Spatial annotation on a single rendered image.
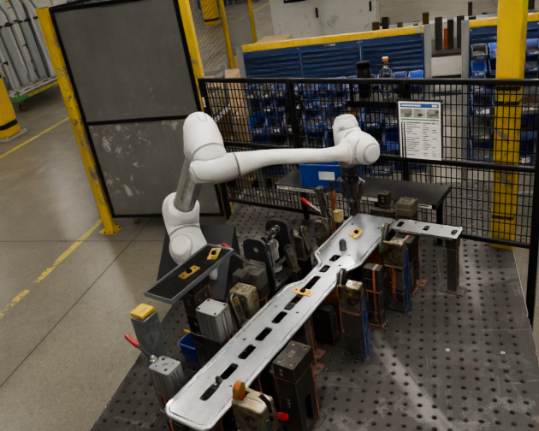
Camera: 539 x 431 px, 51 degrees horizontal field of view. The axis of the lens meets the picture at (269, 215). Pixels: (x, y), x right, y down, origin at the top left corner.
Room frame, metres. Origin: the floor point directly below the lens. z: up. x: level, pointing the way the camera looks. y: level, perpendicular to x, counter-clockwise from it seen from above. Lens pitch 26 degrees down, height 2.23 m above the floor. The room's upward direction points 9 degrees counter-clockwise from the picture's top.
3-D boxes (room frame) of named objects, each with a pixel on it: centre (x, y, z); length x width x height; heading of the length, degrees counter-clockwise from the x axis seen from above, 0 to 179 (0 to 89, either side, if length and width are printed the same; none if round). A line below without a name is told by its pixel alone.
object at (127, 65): (4.57, 0.91, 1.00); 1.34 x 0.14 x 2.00; 71
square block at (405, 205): (2.31, -0.64, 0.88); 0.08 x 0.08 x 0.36; 52
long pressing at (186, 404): (1.78, -0.07, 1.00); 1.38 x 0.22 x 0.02; 142
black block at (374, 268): (1.92, -0.38, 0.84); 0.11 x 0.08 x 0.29; 52
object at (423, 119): (2.55, -0.78, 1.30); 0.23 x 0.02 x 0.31; 52
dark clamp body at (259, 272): (1.90, 0.10, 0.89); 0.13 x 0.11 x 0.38; 52
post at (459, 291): (2.06, -0.76, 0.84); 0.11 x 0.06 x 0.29; 52
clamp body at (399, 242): (2.00, -0.49, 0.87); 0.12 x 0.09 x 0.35; 52
